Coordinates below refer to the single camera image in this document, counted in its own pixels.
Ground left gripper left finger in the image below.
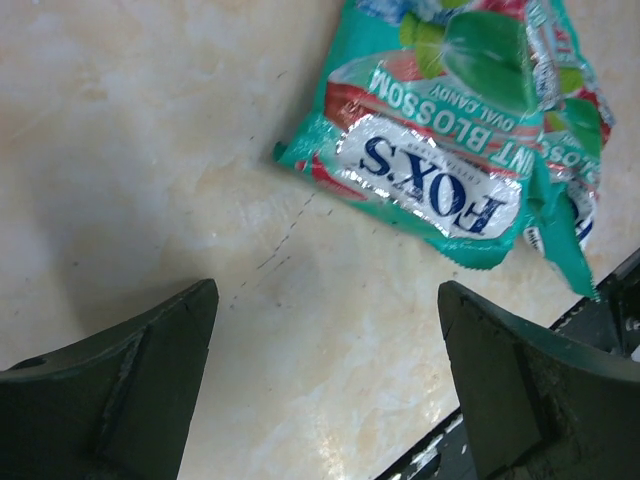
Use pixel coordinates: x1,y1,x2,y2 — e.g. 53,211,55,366
1,279,219,479

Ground mint candy bag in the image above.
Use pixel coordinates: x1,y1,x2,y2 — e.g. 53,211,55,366
274,1,543,270
523,1,615,299

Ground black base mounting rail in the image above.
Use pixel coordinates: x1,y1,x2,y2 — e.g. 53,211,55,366
384,255,639,479

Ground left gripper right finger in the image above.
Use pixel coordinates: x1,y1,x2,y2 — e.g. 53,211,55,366
438,281,639,479

